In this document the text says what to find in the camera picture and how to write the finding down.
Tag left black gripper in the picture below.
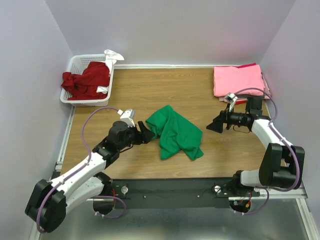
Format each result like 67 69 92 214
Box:
117 121 156 151

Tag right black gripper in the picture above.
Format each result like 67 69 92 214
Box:
206 103 249 133

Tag green t shirt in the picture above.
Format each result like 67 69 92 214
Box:
145 105 204 161

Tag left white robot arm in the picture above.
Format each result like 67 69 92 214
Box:
25 121 155 233

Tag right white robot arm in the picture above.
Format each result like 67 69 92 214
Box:
206 93 305 196

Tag folded shirts stack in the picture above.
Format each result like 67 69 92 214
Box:
218 62 272 103

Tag pink folded t shirt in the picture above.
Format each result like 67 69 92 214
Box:
213 64 266 98

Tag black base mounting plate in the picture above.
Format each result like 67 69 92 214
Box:
93 177 260 210

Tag dark red t shirt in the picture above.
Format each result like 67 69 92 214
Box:
61 61 110 101

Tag white t shirt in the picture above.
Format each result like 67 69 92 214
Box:
96 49 125 94

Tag white plastic laundry basket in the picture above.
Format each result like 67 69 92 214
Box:
60 53 114 107

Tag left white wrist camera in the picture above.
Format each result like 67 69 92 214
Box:
117 108 136 127

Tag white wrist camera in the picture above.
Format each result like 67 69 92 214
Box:
224 92 238 112
117 108 136 127

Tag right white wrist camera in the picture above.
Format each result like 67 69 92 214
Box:
224 92 238 112

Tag aluminium frame rail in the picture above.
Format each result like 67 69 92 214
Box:
28 107 313 240

